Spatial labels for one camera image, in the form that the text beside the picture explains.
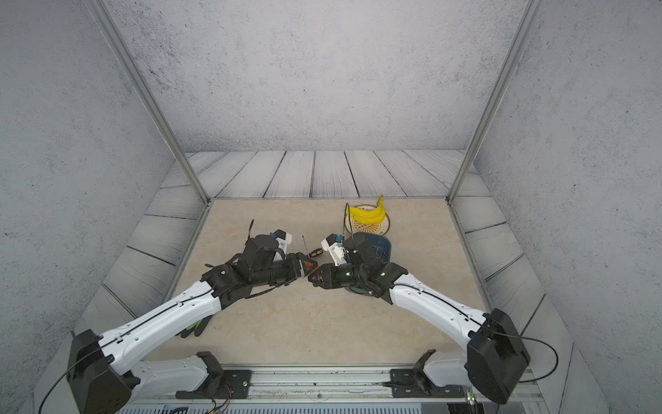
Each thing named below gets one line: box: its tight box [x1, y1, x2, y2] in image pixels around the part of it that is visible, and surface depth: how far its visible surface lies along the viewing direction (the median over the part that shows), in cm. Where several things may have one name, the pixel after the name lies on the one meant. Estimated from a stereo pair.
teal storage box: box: [343, 232, 393, 297], surface depth 60 cm
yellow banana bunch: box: [346, 194, 387, 226], surface depth 113 cm
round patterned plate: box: [343, 203, 391, 237], surface depth 112 cm
